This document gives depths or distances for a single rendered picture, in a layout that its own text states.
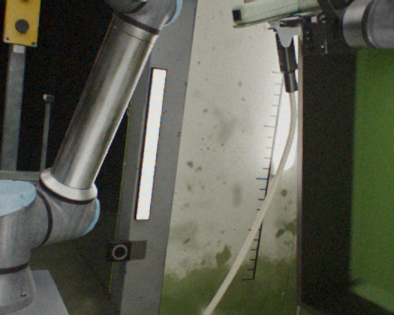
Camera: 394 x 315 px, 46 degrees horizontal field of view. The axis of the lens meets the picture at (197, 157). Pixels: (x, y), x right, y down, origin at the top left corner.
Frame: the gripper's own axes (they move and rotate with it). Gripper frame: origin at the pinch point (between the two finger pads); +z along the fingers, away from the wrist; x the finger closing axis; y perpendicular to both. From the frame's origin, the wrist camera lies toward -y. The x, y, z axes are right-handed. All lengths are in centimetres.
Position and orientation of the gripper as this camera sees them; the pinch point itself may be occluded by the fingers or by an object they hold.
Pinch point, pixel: (280, 19)
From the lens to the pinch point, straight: 110.1
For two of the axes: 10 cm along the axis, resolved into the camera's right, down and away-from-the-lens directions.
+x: 8.1, -3.5, 4.8
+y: 2.0, 9.2, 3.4
